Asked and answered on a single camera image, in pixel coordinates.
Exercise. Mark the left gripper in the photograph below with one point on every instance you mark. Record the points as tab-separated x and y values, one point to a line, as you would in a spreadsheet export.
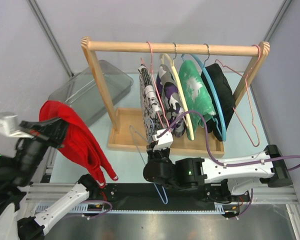
52	130

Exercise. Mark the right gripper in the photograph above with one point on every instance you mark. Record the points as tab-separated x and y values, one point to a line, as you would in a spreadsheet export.
151	153

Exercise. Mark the black white print trousers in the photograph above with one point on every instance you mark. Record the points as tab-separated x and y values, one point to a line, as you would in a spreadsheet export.
150	106

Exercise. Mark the red trousers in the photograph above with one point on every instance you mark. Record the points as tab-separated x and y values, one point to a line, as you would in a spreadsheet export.
80	145

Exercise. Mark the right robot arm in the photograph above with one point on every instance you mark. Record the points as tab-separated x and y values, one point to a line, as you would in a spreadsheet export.
235	176

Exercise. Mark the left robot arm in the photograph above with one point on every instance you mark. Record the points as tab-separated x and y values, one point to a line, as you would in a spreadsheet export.
35	227

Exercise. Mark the purple camouflage trousers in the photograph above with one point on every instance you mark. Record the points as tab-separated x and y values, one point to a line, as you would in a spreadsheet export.
169	95

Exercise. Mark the green tie-dye trousers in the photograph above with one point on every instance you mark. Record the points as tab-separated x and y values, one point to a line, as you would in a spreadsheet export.
196	94

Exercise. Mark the cream wooden hanger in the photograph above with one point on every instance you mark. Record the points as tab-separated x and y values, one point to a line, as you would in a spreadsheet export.
174	72

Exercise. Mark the clear plastic bin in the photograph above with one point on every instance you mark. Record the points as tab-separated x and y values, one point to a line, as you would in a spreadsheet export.
82	94

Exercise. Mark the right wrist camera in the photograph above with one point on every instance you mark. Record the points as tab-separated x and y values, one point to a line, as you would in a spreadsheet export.
162	140

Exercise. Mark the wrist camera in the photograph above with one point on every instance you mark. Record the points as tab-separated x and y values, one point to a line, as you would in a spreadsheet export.
162	140
9	126

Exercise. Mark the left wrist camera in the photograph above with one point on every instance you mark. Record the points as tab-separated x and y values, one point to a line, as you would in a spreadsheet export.
9	126

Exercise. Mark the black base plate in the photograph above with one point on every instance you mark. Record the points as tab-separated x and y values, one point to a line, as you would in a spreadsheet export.
149	197

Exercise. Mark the aluminium rail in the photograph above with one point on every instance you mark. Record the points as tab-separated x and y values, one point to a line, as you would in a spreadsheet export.
40	196

